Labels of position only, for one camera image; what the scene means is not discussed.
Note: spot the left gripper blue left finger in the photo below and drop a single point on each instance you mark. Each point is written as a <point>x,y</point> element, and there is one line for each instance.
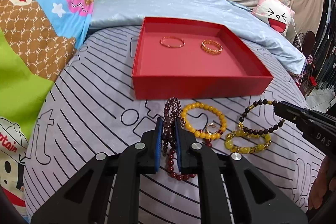
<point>157,144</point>

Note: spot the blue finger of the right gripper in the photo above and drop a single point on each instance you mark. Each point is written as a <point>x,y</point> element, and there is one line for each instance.
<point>292,113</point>

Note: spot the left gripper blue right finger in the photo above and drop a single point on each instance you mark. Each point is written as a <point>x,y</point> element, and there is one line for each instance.
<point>179,136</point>

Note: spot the dark garnet bead strand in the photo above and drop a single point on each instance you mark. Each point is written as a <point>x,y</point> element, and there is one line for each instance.
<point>171,112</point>

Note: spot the gold ring small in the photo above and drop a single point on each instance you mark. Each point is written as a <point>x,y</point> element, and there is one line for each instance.
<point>210,128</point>

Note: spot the person's right hand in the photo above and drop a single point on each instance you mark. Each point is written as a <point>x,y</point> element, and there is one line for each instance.
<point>320,186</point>

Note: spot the red shallow cardboard tray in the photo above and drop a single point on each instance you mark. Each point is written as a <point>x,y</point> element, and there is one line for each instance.
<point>160,73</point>

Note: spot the grey striped bedsheet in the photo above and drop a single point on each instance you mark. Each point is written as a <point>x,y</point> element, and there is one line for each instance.
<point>91,109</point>

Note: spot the thin gold bangle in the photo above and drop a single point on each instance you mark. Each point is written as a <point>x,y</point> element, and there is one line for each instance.
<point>172,42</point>

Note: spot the pink cartoon face cushion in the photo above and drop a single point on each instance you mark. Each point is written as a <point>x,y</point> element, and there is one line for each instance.
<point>275,14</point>

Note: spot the light blue blanket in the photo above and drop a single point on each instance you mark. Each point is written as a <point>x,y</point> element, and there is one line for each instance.
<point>236,17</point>

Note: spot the cartoon monkey quilt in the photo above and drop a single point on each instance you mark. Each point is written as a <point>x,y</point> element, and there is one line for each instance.
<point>38,38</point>

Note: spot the wide gold chain bangle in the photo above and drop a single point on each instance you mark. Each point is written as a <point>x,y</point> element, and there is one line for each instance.
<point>212,47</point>

